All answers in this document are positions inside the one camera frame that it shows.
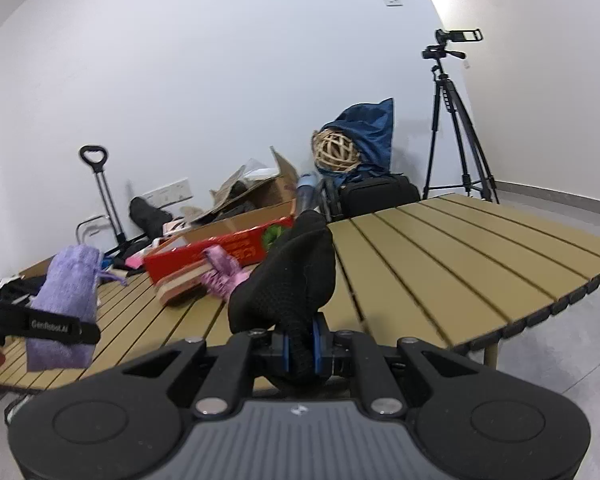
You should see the camera on black tripod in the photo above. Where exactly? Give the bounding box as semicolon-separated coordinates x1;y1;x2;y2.
422;28;500;204

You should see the white wall socket strip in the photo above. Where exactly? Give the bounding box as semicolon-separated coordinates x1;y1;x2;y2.
142;179;193;208

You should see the folding table frame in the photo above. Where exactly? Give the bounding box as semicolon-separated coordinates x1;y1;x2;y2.
483;342;498;370

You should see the black trolley handle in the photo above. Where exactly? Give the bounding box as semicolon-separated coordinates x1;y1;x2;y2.
79;144;129;252

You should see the pink ribbon bundle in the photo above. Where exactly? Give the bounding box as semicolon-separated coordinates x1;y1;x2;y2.
201;245;251;302

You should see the black bag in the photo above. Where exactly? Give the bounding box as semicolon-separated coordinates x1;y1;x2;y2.
325;174;422;221

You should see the black sock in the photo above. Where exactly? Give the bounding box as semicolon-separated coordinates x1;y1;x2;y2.
228;210;336;396

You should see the red cardboard box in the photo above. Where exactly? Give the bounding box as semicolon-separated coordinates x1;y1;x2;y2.
143;200;296;284

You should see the wicker ball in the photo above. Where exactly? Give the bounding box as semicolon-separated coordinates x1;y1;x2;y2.
311;128;361;174

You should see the open brown cardboard box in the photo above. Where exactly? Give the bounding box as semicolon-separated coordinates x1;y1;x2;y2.
181;146;299;226

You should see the pink striped sponge block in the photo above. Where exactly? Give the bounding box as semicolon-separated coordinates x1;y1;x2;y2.
155;260;212;306

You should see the purple cloth pouch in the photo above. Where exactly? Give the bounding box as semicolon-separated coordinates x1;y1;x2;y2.
26;245;102;372

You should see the dark blue fabric bag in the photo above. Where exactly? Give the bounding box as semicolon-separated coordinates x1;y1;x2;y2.
314;98;394;184

